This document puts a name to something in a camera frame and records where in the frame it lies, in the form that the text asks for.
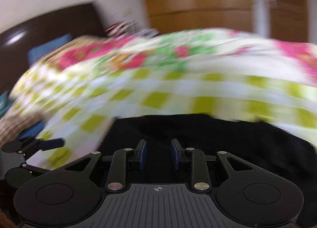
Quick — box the dark wooden headboard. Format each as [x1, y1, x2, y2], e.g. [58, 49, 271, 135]
[1, 2, 105, 93]

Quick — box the red white striped cloth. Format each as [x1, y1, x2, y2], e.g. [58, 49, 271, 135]
[105, 21, 137, 37]

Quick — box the wooden wardrobe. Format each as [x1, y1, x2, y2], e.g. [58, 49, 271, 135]
[146, 0, 308, 42]

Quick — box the blue folded garment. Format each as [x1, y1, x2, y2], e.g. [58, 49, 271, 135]
[18, 121, 46, 139]

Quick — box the blue pillow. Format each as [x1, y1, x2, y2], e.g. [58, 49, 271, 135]
[27, 34, 72, 66]

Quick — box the checkered floral bed quilt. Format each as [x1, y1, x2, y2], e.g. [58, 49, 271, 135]
[5, 29, 316, 169]

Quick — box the beige striped folded garment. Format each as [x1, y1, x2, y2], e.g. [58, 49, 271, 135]
[1, 111, 44, 147]

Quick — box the black knit sweater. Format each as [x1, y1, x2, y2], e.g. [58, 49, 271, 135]
[98, 114, 316, 227]

